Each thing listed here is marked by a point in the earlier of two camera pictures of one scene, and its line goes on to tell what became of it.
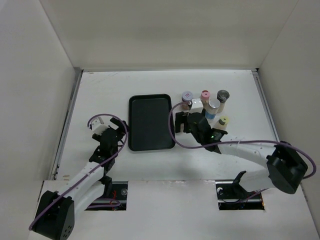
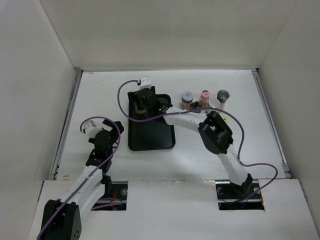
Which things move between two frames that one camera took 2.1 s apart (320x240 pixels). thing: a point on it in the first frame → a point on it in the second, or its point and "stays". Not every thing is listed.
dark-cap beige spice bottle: [222, 95] stays
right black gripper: [203, 112] → [153, 88]
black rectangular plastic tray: [148, 120] stays
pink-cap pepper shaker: [205, 97] stays
